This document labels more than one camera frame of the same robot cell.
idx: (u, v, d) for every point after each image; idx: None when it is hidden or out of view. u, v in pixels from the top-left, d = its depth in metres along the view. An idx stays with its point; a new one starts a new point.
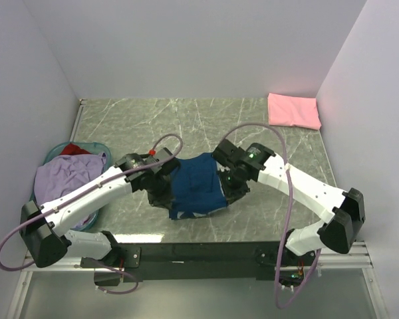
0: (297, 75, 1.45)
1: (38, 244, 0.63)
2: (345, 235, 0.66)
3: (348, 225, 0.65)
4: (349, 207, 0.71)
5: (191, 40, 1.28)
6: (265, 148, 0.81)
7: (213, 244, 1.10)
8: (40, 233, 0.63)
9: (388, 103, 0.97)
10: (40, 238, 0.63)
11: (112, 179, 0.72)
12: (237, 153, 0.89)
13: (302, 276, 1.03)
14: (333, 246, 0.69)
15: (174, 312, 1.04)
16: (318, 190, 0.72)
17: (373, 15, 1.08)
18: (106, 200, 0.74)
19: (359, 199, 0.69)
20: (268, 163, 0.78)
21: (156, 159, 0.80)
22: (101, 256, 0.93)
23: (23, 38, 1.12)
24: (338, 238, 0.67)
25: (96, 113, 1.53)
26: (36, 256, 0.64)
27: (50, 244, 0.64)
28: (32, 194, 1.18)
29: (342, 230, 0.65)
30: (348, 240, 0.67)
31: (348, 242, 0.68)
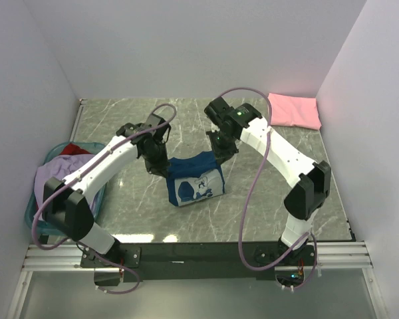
0: (296, 75, 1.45)
1: (70, 211, 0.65)
2: (305, 200, 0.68)
3: (310, 192, 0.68)
4: (316, 177, 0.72)
5: (192, 40, 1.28)
6: (253, 109, 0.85)
7: (213, 244, 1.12)
8: (71, 201, 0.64)
9: (388, 102, 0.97)
10: (72, 205, 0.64)
11: (121, 143, 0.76)
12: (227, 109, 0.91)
13: (301, 276, 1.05)
14: (294, 207, 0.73)
15: (175, 312, 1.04)
16: (292, 155, 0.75)
17: (373, 15, 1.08)
18: (119, 165, 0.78)
19: (328, 173, 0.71)
20: (253, 122, 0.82)
21: (148, 124, 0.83)
22: (106, 249, 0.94)
23: (23, 38, 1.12)
24: (298, 201, 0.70)
25: (96, 113, 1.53)
26: (71, 224, 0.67)
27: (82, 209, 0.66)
28: (32, 194, 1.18)
29: (302, 193, 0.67)
30: (307, 206, 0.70)
31: (308, 207, 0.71)
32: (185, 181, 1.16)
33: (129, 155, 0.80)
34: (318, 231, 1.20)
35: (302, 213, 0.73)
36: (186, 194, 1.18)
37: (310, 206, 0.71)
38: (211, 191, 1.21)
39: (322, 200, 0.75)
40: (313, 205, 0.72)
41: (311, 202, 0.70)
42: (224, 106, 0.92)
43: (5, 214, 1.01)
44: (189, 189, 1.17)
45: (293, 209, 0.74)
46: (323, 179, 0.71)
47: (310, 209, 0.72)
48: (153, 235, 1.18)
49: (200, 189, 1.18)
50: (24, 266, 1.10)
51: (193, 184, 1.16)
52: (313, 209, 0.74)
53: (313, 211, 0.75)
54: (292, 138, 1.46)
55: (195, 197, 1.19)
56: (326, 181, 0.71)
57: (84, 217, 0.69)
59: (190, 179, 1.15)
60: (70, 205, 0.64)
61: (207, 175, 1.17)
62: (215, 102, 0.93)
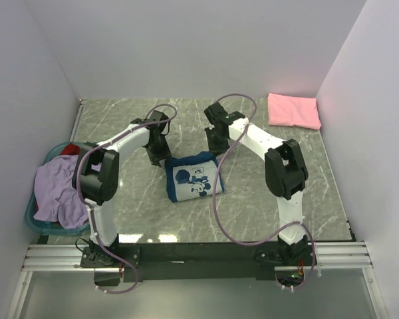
0: (296, 75, 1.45)
1: (105, 168, 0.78)
2: (276, 170, 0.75)
3: (278, 160, 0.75)
4: (288, 155, 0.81)
5: (192, 39, 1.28)
6: (239, 113, 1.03)
7: (212, 244, 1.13)
8: (108, 157, 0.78)
9: (387, 100, 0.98)
10: (109, 159, 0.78)
11: (137, 127, 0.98)
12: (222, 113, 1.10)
13: (301, 276, 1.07)
14: (272, 184, 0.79)
15: (174, 312, 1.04)
16: (264, 137, 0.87)
17: (374, 15, 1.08)
18: (134, 144, 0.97)
19: (296, 149, 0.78)
20: (236, 121, 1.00)
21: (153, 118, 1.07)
22: (110, 242, 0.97)
23: (23, 37, 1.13)
24: (272, 172, 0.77)
25: (96, 113, 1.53)
26: (106, 179, 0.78)
27: (115, 166, 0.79)
28: (31, 194, 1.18)
29: (269, 161, 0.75)
30: (280, 177, 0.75)
31: (284, 181, 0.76)
32: (183, 169, 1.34)
33: (141, 139, 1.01)
34: (318, 231, 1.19)
35: (279, 187, 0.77)
36: (183, 177, 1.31)
37: (285, 178, 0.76)
38: (207, 180, 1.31)
39: (300, 179, 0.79)
40: (290, 179, 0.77)
41: (284, 173, 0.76)
42: (219, 109, 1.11)
43: (4, 214, 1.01)
44: (186, 174, 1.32)
45: (273, 187, 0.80)
46: (292, 153, 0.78)
47: (287, 183, 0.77)
48: (138, 236, 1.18)
49: (196, 175, 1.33)
50: (24, 266, 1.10)
51: (190, 171, 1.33)
52: (292, 185, 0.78)
53: (293, 189, 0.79)
54: (292, 138, 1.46)
55: (191, 180, 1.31)
56: (298, 157, 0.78)
57: (113, 179, 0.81)
59: (187, 167, 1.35)
60: (106, 160, 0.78)
61: (203, 165, 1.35)
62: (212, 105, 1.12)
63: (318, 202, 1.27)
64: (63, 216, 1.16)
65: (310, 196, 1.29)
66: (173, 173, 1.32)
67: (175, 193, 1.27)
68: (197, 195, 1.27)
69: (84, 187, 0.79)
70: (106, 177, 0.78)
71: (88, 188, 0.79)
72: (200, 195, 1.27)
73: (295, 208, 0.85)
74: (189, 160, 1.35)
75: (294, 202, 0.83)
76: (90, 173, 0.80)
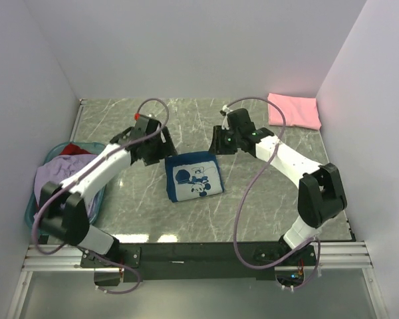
0: (296, 75, 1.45)
1: (68, 214, 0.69)
2: (312, 199, 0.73)
3: (316, 189, 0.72)
4: (324, 180, 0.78)
5: (192, 39, 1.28)
6: (267, 130, 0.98)
7: (212, 244, 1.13)
8: (70, 202, 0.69)
9: (388, 100, 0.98)
10: (71, 207, 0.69)
11: (114, 151, 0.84)
12: (249, 127, 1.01)
13: (301, 276, 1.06)
14: (306, 212, 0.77)
15: (174, 312, 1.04)
16: (296, 160, 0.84)
17: (373, 16, 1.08)
18: (110, 173, 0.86)
19: (334, 175, 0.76)
20: (265, 139, 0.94)
21: (138, 129, 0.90)
22: (106, 250, 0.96)
23: (22, 37, 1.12)
24: (308, 201, 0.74)
25: (96, 113, 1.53)
26: (68, 227, 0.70)
27: (80, 211, 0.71)
28: (31, 194, 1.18)
29: (307, 190, 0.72)
30: (317, 207, 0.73)
31: (320, 211, 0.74)
32: (184, 169, 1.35)
33: (121, 163, 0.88)
34: (318, 231, 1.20)
35: (314, 216, 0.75)
36: (183, 178, 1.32)
37: (321, 209, 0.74)
38: (207, 180, 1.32)
39: (337, 209, 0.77)
40: (326, 211, 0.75)
41: (321, 203, 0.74)
42: (246, 121, 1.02)
43: (4, 214, 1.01)
44: (186, 174, 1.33)
45: (306, 215, 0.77)
46: (331, 182, 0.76)
47: (324, 214, 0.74)
48: (147, 235, 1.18)
49: (196, 175, 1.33)
50: (24, 266, 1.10)
51: (190, 171, 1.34)
52: (328, 216, 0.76)
53: (327, 218, 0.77)
54: (292, 138, 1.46)
55: (191, 180, 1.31)
56: (336, 184, 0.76)
57: (78, 224, 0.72)
59: (188, 167, 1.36)
60: (68, 207, 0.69)
61: (203, 165, 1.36)
62: (239, 113, 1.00)
63: None
64: None
65: None
66: (173, 173, 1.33)
67: (175, 193, 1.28)
68: (197, 195, 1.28)
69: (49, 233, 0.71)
70: (69, 225, 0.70)
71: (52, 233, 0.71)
72: (200, 195, 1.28)
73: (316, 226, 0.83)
74: (189, 161, 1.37)
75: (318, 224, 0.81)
76: (53, 217, 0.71)
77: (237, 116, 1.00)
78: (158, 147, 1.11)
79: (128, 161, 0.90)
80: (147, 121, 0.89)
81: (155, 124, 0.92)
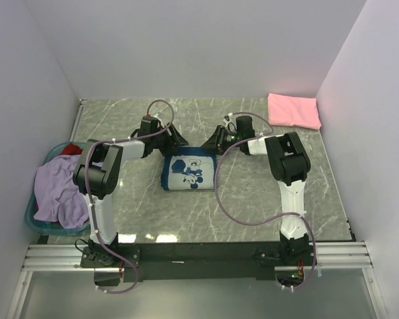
0: (296, 76, 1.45)
1: (109, 159, 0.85)
2: (274, 153, 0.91)
3: (274, 145, 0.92)
4: (290, 145, 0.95)
5: (191, 40, 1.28)
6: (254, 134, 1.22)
7: (213, 244, 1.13)
8: (112, 149, 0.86)
9: (386, 99, 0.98)
10: (112, 153, 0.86)
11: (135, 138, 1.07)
12: (251, 132, 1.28)
13: (301, 276, 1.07)
14: (274, 168, 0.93)
15: (174, 312, 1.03)
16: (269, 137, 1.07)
17: (373, 16, 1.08)
18: (131, 153, 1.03)
19: (294, 137, 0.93)
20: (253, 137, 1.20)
21: (143, 129, 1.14)
22: (110, 240, 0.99)
23: (22, 38, 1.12)
24: (272, 157, 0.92)
25: (96, 113, 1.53)
26: (109, 169, 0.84)
27: (118, 159, 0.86)
28: (31, 194, 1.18)
29: (269, 146, 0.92)
30: (278, 157, 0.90)
31: (282, 163, 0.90)
32: (181, 160, 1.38)
33: (137, 151, 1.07)
34: (318, 231, 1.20)
35: (280, 170, 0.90)
36: (178, 167, 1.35)
37: (282, 159, 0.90)
38: (201, 173, 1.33)
39: (301, 166, 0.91)
40: (288, 163, 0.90)
41: (282, 155, 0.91)
42: (249, 127, 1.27)
43: (5, 213, 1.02)
44: (183, 164, 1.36)
45: (276, 172, 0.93)
46: (292, 143, 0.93)
47: (286, 166, 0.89)
48: (133, 235, 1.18)
49: (192, 166, 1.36)
50: (24, 266, 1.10)
51: (187, 161, 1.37)
52: (292, 169, 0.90)
53: (293, 173, 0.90)
54: None
55: (185, 171, 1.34)
56: (296, 144, 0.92)
57: (115, 173, 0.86)
59: (185, 158, 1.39)
60: (110, 153, 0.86)
61: (201, 159, 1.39)
62: (244, 120, 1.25)
63: (318, 202, 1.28)
64: (63, 216, 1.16)
65: (310, 196, 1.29)
66: (171, 161, 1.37)
67: (168, 181, 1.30)
68: (187, 185, 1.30)
69: (91, 177, 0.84)
70: (111, 167, 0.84)
71: (92, 179, 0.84)
72: (191, 187, 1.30)
73: (296, 197, 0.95)
74: (186, 152, 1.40)
75: (295, 191, 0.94)
76: (94, 167, 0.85)
77: (241, 121, 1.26)
78: (165, 143, 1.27)
79: (140, 154, 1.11)
80: (149, 121, 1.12)
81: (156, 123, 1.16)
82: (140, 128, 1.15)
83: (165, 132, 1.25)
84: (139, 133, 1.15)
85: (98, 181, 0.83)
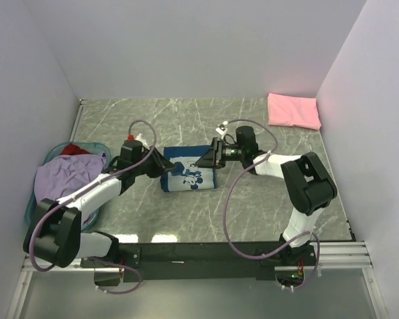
0: (297, 76, 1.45)
1: (62, 229, 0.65)
2: (294, 183, 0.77)
3: (296, 173, 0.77)
4: (310, 169, 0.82)
5: (191, 41, 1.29)
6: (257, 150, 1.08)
7: (213, 244, 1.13)
8: (66, 216, 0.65)
9: (386, 100, 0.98)
10: (65, 221, 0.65)
11: (108, 177, 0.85)
12: (254, 146, 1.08)
13: (301, 276, 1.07)
14: (297, 202, 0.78)
15: (174, 312, 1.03)
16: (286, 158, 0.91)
17: (373, 16, 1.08)
18: (103, 197, 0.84)
19: (314, 160, 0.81)
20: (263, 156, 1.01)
21: (124, 159, 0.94)
22: (105, 252, 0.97)
23: (23, 40, 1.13)
24: (294, 189, 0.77)
25: (96, 113, 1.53)
26: (62, 242, 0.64)
27: (76, 227, 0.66)
28: (31, 194, 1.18)
29: (290, 173, 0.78)
30: (300, 185, 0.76)
31: (307, 196, 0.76)
32: (179, 162, 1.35)
33: (110, 191, 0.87)
34: (318, 230, 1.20)
35: (304, 203, 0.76)
36: (177, 170, 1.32)
37: (306, 189, 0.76)
38: (200, 175, 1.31)
39: (326, 193, 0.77)
40: (312, 192, 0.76)
41: (305, 184, 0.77)
42: (251, 142, 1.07)
43: (6, 214, 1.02)
44: (181, 167, 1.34)
45: (298, 203, 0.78)
46: (312, 165, 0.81)
47: (311, 196, 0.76)
48: (136, 235, 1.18)
49: (191, 168, 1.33)
50: (24, 266, 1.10)
51: (185, 163, 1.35)
52: (317, 199, 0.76)
53: (318, 204, 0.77)
54: (292, 138, 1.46)
55: (184, 173, 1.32)
56: (318, 169, 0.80)
57: (73, 242, 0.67)
59: (183, 159, 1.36)
60: (62, 222, 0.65)
61: None
62: (247, 135, 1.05)
63: None
64: None
65: None
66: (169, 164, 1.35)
67: (168, 183, 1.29)
68: (187, 187, 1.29)
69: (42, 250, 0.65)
70: (66, 240, 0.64)
71: (44, 252, 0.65)
72: (191, 188, 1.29)
73: (310, 219, 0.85)
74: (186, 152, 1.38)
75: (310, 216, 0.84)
76: (46, 236, 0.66)
77: (243, 135, 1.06)
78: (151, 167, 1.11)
79: (118, 191, 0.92)
80: (130, 149, 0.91)
81: (139, 149, 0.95)
82: (121, 156, 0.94)
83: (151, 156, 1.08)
84: (119, 162, 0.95)
85: (50, 256, 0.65)
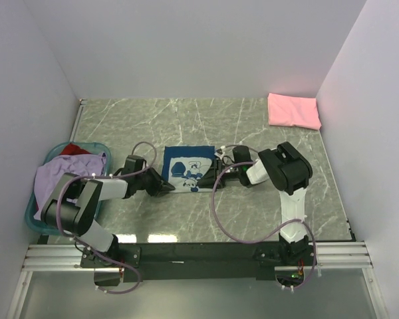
0: (297, 76, 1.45)
1: (85, 195, 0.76)
2: (270, 163, 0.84)
3: (270, 156, 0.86)
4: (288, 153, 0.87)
5: (191, 42, 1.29)
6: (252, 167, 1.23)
7: (212, 244, 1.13)
8: (90, 185, 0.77)
9: (386, 100, 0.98)
10: (88, 189, 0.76)
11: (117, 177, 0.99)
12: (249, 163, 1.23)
13: (301, 276, 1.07)
14: (276, 181, 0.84)
15: (173, 312, 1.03)
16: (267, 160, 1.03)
17: (373, 16, 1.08)
18: (114, 190, 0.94)
19: (287, 145, 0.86)
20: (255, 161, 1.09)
21: (128, 169, 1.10)
22: (106, 248, 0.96)
23: (24, 40, 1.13)
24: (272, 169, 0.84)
25: (96, 113, 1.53)
26: (84, 207, 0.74)
27: (96, 198, 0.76)
28: (31, 194, 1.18)
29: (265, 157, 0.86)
30: (276, 165, 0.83)
31: (284, 173, 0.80)
32: (180, 162, 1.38)
33: (118, 190, 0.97)
34: (318, 230, 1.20)
35: (282, 180, 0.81)
36: (178, 171, 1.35)
37: (282, 167, 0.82)
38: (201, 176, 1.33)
39: (302, 171, 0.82)
40: (288, 170, 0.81)
41: (280, 163, 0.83)
42: (247, 159, 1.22)
43: (6, 213, 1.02)
44: (182, 167, 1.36)
45: (277, 183, 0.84)
46: (284, 149, 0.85)
47: (288, 173, 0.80)
48: (133, 235, 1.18)
49: (192, 169, 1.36)
50: (24, 266, 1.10)
51: (187, 164, 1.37)
52: (294, 177, 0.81)
53: (296, 181, 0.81)
54: (292, 138, 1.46)
55: (185, 175, 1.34)
56: (290, 150, 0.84)
57: (91, 210, 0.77)
59: (184, 160, 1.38)
60: (86, 189, 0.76)
61: (201, 160, 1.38)
62: (243, 153, 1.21)
63: (318, 202, 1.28)
64: None
65: (310, 195, 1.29)
66: (170, 165, 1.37)
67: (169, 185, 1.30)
68: (188, 189, 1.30)
69: (62, 215, 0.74)
70: (87, 205, 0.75)
71: (63, 216, 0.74)
72: (191, 190, 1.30)
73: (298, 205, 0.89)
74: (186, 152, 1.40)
75: (296, 199, 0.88)
76: (67, 203, 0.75)
77: (239, 153, 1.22)
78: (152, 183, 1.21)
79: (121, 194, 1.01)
80: (133, 159, 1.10)
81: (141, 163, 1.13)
82: (124, 167, 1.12)
83: (151, 171, 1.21)
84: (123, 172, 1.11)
85: (70, 219, 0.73)
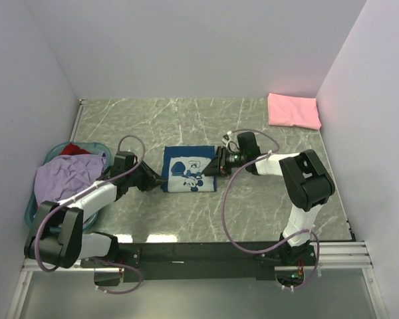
0: (297, 76, 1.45)
1: (65, 228, 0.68)
2: (292, 178, 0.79)
3: (292, 167, 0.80)
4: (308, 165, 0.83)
5: (191, 41, 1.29)
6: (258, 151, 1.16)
7: (213, 244, 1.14)
8: (69, 215, 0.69)
9: (386, 100, 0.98)
10: (68, 220, 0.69)
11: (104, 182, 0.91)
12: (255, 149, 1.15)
13: (301, 276, 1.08)
14: (295, 197, 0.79)
15: (173, 312, 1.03)
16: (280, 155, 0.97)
17: (373, 16, 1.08)
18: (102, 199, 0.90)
19: (310, 153, 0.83)
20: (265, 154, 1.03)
21: (118, 167, 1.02)
22: (105, 252, 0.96)
23: (23, 39, 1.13)
24: (292, 183, 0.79)
25: (96, 113, 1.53)
26: (66, 240, 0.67)
27: (78, 226, 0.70)
28: (31, 194, 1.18)
29: (286, 167, 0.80)
30: (298, 180, 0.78)
31: (305, 192, 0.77)
32: (180, 162, 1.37)
33: (108, 195, 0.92)
34: (318, 230, 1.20)
35: (302, 198, 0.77)
36: (177, 171, 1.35)
37: (303, 184, 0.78)
38: (201, 176, 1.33)
39: (324, 189, 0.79)
40: (309, 187, 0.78)
41: (302, 179, 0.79)
42: (253, 144, 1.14)
43: (6, 213, 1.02)
44: (182, 167, 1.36)
45: (295, 198, 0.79)
46: (307, 157, 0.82)
47: (309, 192, 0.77)
48: (129, 235, 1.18)
49: (192, 169, 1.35)
50: (24, 266, 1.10)
51: (187, 164, 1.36)
52: (314, 195, 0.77)
53: (314, 199, 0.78)
54: (292, 138, 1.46)
55: (185, 174, 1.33)
56: (315, 163, 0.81)
57: (76, 240, 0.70)
59: (184, 159, 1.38)
60: (65, 220, 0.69)
61: (200, 160, 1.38)
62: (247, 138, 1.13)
63: None
64: None
65: None
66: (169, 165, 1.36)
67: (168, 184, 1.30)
68: (188, 189, 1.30)
69: (44, 250, 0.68)
70: (69, 238, 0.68)
71: (46, 252, 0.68)
72: (191, 190, 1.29)
73: (310, 218, 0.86)
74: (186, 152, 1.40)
75: (310, 213, 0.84)
76: (50, 236, 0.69)
77: (244, 139, 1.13)
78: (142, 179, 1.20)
79: (112, 198, 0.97)
80: (124, 157, 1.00)
81: (131, 159, 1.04)
82: (114, 166, 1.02)
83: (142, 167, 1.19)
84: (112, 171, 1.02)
85: (54, 254, 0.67)
